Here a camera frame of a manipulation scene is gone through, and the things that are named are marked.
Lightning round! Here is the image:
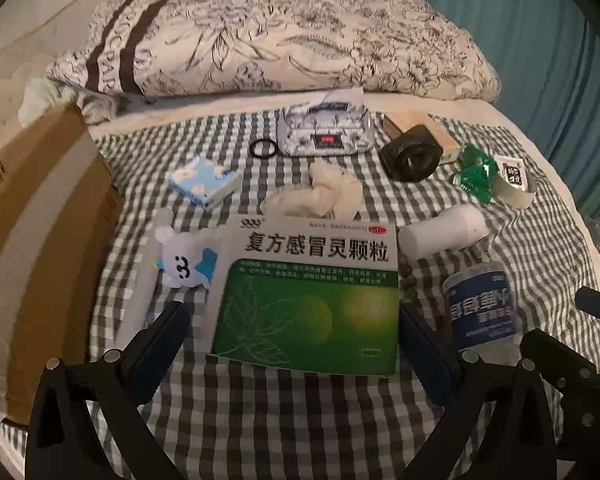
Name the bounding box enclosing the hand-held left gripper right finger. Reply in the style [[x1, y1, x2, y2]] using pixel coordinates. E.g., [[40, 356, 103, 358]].
[[399, 304, 557, 480]]

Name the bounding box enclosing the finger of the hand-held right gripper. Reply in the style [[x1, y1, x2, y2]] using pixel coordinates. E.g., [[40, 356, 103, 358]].
[[520, 329, 600, 456], [574, 286, 600, 324]]

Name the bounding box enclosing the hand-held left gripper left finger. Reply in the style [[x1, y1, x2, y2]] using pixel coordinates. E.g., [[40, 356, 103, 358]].
[[25, 301, 192, 480]]

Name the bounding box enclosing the green medicine box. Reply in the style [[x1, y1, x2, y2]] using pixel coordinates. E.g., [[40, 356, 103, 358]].
[[205, 215, 401, 377]]

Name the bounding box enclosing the clear tape roll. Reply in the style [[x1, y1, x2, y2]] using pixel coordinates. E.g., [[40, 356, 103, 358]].
[[490, 152, 538, 209]]

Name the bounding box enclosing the brown cardboard box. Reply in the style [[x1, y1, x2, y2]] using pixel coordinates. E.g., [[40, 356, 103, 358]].
[[0, 102, 126, 426]]

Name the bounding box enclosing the small printed packet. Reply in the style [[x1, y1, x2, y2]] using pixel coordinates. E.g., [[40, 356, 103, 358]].
[[495, 155, 529, 186]]

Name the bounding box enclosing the blue tissue pack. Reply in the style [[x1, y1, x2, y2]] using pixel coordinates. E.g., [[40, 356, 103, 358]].
[[166, 156, 238, 211]]

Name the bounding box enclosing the white plastic tube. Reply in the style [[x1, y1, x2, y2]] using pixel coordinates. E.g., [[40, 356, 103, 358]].
[[114, 210, 176, 348]]

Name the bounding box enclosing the plastic bottle blue label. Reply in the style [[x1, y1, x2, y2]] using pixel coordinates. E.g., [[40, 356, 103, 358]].
[[442, 255, 521, 351]]

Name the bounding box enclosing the white bear toy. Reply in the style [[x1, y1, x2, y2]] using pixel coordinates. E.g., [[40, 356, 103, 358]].
[[152, 225, 220, 291]]

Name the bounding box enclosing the white bandage roll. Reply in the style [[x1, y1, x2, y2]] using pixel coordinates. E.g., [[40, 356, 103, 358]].
[[397, 204, 488, 261]]

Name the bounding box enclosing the checkered blanket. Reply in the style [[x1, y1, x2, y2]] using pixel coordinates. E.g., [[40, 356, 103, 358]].
[[0, 110, 600, 480]]

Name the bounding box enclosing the green snack packet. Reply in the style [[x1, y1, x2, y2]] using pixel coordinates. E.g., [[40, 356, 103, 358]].
[[449, 142, 503, 206]]

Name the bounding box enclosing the crumpled white tissue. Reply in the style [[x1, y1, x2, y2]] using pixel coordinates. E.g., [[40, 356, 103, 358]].
[[262, 160, 366, 218]]

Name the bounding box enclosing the yellow paper box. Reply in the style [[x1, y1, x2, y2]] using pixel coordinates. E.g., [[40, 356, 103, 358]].
[[382, 110, 463, 165]]

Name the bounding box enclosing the teal curtain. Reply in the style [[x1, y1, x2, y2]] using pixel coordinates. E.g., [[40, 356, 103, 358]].
[[412, 0, 600, 221]]

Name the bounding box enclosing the floral tissue pack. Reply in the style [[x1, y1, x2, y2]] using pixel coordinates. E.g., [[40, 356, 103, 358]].
[[276, 87, 372, 157]]

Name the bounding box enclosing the light green towel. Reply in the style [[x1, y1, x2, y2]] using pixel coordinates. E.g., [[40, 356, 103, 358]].
[[17, 77, 131, 126]]

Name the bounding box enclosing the white beaded fabric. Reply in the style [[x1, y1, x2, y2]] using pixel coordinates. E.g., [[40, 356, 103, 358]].
[[0, 52, 76, 171]]

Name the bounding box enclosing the floral pillow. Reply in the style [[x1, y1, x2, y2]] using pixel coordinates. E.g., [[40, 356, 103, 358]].
[[45, 0, 503, 111]]

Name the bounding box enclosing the black hair tie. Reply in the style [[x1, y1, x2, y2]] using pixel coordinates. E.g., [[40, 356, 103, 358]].
[[248, 138, 281, 158]]

